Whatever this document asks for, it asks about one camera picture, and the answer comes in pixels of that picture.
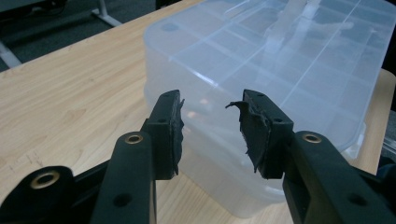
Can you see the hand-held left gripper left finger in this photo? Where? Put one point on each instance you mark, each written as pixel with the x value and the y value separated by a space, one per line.
pixel 162 137

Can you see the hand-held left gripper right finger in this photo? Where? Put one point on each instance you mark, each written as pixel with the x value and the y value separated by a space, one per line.
pixel 274 140

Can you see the clear plastic storage box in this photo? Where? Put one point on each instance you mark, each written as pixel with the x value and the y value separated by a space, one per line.
pixel 249 62

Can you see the white metal table leg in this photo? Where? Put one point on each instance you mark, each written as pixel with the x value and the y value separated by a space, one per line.
pixel 105 12
pixel 8 56

